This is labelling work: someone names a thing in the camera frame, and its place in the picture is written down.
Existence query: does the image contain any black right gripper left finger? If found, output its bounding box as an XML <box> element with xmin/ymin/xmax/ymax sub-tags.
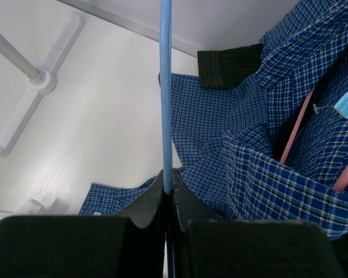
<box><xmin>0</xmin><ymin>175</ymin><xmax>165</xmax><ymax>277</ymax></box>

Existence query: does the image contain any white clothes rack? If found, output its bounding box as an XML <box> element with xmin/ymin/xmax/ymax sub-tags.
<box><xmin>0</xmin><ymin>13</ymin><xmax>84</xmax><ymax>156</ymax></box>

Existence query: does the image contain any black shirt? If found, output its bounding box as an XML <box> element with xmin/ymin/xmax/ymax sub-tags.
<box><xmin>197</xmin><ymin>43</ymin><xmax>263</xmax><ymax>89</ymax></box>

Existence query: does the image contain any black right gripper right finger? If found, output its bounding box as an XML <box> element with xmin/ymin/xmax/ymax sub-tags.
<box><xmin>171</xmin><ymin>170</ymin><xmax>345</xmax><ymax>277</ymax></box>

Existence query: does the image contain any pink hanger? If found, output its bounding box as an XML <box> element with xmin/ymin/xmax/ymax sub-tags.
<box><xmin>280</xmin><ymin>89</ymin><xmax>348</xmax><ymax>192</ymax></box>

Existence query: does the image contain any light blue hanger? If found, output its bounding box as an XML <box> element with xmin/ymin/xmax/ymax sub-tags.
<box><xmin>159</xmin><ymin>0</ymin><xmax>173</xmax><ymax>195</ymax></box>

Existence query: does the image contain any blue checked shirt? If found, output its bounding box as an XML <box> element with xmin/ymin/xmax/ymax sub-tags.
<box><xmin>78</xmin><ymin>0</ymin><xmax>348</xmax><ymax>241</ymax></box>

